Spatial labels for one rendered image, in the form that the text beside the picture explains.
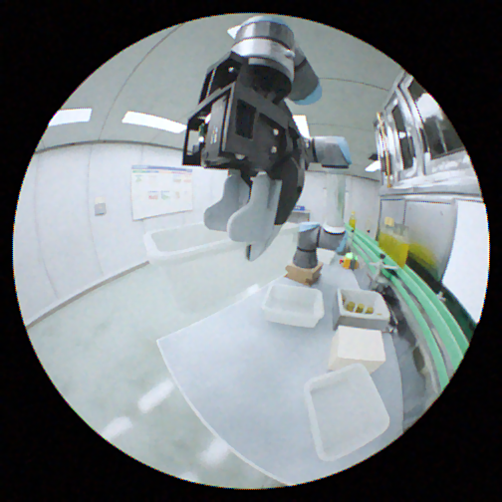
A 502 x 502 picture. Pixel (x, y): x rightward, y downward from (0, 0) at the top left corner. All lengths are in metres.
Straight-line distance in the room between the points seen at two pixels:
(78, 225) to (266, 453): 3.24
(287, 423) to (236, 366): 0.22
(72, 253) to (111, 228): 0.96
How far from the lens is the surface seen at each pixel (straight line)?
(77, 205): 3.17
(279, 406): 0.42
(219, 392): 0.42
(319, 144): 0.59
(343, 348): 0.44
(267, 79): 0.17
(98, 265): 3.23
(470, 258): 0.67
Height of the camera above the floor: 1.16
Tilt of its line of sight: 20 degrees down
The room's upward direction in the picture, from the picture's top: straight up
